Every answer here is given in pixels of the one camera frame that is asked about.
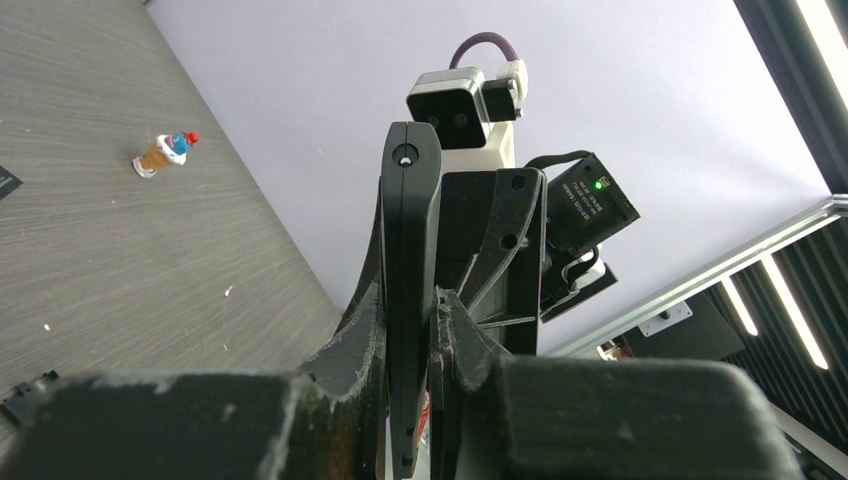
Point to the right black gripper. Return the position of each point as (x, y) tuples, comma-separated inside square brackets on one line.
[(491, 248)]

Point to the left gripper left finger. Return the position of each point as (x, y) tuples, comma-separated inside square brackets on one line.
[(322, 420)]

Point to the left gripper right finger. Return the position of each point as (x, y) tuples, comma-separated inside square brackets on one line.
[(496, 415)]

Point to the black remote control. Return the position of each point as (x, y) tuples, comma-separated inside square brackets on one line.
[(410, 191)]

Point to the small black battery door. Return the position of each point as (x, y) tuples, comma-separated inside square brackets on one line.
[(21, 402)]

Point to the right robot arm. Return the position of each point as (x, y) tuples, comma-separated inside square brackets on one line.
[(585, 207)]

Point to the small red white blue toy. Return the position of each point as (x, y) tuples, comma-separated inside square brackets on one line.
[(166, 151)]

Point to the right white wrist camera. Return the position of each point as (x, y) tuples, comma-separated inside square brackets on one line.
[(473, 117)]

